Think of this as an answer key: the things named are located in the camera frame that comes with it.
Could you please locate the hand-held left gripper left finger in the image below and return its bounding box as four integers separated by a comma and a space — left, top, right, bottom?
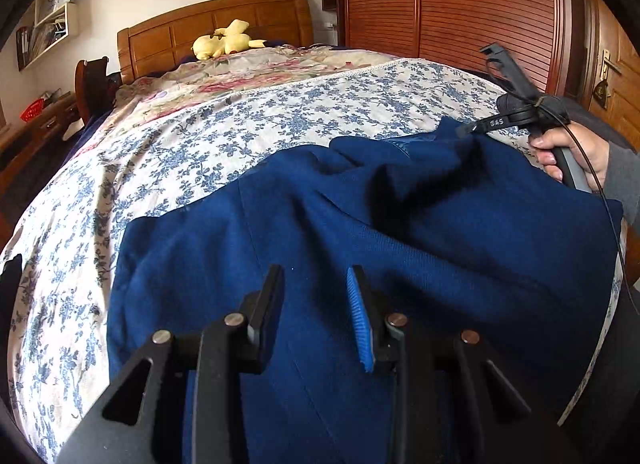
56, 264, 286, 464

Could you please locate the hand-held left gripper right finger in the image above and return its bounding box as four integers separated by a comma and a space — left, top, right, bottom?
346, 265, 587, 464

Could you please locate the blue suit jacket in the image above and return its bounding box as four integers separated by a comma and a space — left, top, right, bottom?
106, 116, 624, 464

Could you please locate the person's right forearm grey sleeve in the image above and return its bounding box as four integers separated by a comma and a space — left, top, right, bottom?
602, 139, 640, 247

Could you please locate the person's right hand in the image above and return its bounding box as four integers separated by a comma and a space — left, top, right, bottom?
528, 123, 611, 191

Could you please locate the wooden door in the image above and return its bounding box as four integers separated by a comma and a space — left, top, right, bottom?
581, 0, 640, 157

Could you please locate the wooden slatted wardrobe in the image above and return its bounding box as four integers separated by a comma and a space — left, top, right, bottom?
334, 0, 597, 100

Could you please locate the bed with floral sheet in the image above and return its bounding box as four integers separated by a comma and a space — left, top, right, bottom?
0, 57, 622, 464

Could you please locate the pink floral quilt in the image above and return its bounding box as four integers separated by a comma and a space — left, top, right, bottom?
112, 42, 402, 115

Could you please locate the black cloth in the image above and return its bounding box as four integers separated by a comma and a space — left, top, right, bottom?
0, 253, 24, 362

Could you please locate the person's dark clothing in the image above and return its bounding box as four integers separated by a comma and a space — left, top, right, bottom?
565, 224, 640, 464

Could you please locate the yellow plush toy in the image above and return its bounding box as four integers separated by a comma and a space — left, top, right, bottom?
192, 19, 269, 61

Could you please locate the wooden chair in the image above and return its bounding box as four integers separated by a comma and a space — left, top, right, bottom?
74, 57, 119, 125

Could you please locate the wooden desk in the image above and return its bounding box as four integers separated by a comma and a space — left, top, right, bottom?
0, 92, 82, 197

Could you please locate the wooden bed headboard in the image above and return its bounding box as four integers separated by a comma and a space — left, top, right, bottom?
117, 0, 315, 83

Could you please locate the red basket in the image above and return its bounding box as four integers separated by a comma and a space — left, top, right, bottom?
19, 99, 46, 121

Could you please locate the row of books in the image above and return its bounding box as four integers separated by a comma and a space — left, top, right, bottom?
16, 26, 34, 72

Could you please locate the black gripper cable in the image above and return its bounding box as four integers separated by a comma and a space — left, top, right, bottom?
486, 58, 630, 412

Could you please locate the white wall shelf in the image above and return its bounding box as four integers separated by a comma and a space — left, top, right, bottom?
16, 0, 82, 73

